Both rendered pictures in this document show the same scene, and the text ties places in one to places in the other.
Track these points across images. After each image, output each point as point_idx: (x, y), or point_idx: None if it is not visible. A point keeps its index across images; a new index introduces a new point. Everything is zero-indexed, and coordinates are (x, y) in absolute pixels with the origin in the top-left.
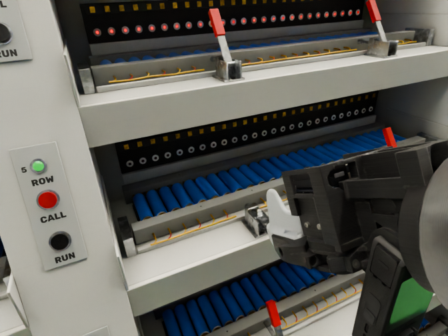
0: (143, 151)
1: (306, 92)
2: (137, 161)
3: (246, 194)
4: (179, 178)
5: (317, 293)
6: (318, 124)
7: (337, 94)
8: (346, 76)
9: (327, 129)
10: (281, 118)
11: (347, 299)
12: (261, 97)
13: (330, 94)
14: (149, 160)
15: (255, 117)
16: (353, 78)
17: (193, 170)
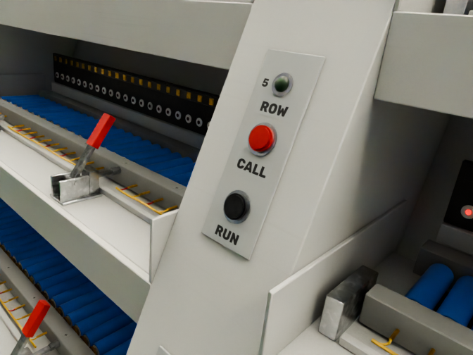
0: (63, 68)
1: (41, 17)
2: (60, 75)
3: (18, 113)
4: (60, 100)
5: (3, 268)
6: (190, 125)
7: (64, 31)
8: (69, 8)
9: (196, 138)
10: (148, 89)
11: (4, 309)
12: (17, 10)
13: (59, 28)
14: (65, 78)
15: (125, 75)
16: (75, 13)
17: (75, 102)
